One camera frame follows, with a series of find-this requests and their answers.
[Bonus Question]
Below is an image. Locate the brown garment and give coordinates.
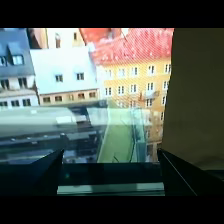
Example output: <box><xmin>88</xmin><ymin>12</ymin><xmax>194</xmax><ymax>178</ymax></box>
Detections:
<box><xmin>161</xmin><ymin>28</ymin><xmax>224</xmax><ymax>172</ymax></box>

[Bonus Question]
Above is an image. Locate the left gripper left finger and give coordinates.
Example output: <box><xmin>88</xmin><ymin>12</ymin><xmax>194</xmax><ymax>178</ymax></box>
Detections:
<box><xmin>0</xmin><ymin>148</ymin><xmax>65</xmax><ymax>197</ymax></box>

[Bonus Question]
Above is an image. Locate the silver frame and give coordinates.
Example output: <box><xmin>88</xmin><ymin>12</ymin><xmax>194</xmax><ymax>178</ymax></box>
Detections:
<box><xmin>56</xmin><ymin>182</ymin><xmax>166</xmax><ymax>197</ymax></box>

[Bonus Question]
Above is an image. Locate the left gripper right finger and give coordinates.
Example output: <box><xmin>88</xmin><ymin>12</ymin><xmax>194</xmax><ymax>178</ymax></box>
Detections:
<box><xmin>156</xmin><ymin>148</ymin><xmax>224</xmax><ymax>197</ymax></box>

